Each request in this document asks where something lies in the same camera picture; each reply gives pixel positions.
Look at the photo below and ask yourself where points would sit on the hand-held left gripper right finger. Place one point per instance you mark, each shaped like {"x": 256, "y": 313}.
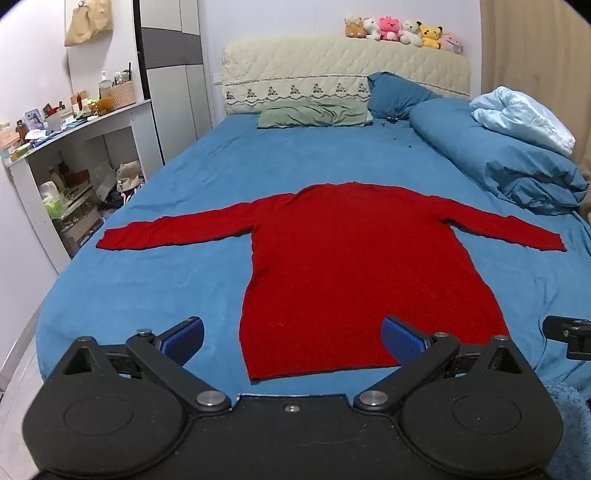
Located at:
{"x": 402, "y": 342}

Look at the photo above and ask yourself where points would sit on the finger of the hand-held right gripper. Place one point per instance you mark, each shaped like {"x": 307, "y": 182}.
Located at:
{"x": 577, "y": 339}

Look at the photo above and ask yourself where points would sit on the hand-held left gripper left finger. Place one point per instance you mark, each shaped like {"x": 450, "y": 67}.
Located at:
{"x": 184, "y": 339}

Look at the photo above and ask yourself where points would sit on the red long-sleeved sweater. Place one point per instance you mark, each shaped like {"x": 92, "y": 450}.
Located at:
{"x": 351, "y": 258}

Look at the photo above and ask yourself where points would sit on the fluffy blue rug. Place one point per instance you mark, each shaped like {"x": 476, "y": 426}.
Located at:
{"x": 572, "y": 434}

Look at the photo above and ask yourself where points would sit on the bed with blue sheet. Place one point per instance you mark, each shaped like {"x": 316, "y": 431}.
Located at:
{"x": 207, "y": 184}

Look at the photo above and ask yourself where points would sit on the beige canvas bag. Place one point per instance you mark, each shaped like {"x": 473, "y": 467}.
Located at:
{"x": 129, "y": 175}

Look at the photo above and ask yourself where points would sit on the green plastic package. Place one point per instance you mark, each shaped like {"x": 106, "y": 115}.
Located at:
{"x": 53, "y": 201}

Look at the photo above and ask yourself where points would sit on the blue duvet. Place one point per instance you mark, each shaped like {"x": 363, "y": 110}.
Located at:
{"x": 489, "y": 157}

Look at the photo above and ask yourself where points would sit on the pale blue white blanket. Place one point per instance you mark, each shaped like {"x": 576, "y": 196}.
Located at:
{"x": 521, "y": 115}

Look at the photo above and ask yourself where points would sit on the white shelf desk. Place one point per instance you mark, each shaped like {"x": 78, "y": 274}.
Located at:
{"x": 92, "y": 127}

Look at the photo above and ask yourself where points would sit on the orange-brown toy bear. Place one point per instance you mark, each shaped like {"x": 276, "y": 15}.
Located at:
{"x": 105, "y": 105}

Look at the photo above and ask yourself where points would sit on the blue pillow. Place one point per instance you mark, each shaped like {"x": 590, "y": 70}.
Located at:
{"x": 397, "y": 94}

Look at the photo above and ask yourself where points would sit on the green pillow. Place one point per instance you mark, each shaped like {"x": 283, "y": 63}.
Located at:
{"x": 304, "y": 114}

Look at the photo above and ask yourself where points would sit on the wicker basket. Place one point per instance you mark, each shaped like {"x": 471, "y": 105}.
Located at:
{"x": 123, "y": 94}

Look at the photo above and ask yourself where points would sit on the grey white wardrobe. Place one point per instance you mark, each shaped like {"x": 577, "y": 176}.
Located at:
{"x": 175, "y": 83}

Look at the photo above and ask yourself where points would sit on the white pump bottle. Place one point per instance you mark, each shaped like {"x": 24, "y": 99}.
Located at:
{"x": 105, "y": 85}

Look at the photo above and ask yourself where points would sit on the blue printed box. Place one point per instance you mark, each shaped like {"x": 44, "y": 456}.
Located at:
{"x": 33, "y": 119}

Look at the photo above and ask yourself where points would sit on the cream quilted headboard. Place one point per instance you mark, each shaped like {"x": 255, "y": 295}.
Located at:
{"x": 323, "y": 60}

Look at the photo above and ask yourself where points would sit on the beige curtain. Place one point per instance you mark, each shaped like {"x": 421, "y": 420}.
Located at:
{"x": 535, "y": 46}

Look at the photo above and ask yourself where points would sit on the pale pink plush toy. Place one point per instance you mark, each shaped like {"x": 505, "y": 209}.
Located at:
{"x": 451, "y": 42}

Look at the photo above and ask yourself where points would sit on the yellow plush toy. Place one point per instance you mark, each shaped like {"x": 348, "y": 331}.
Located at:
{"x": 430, "y": 36}

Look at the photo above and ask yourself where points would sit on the white plush toy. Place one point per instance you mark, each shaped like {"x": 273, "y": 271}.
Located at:
{"x": 371, "y": 28}
{"x": 410, "y": 33}

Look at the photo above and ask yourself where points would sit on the brown plush toy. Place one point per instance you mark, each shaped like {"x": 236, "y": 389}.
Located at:
{"x": 355, "y": 27}

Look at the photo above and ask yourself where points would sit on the hanging beige paper bag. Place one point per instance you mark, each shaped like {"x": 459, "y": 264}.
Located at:
{"x": 85, "y": 23}

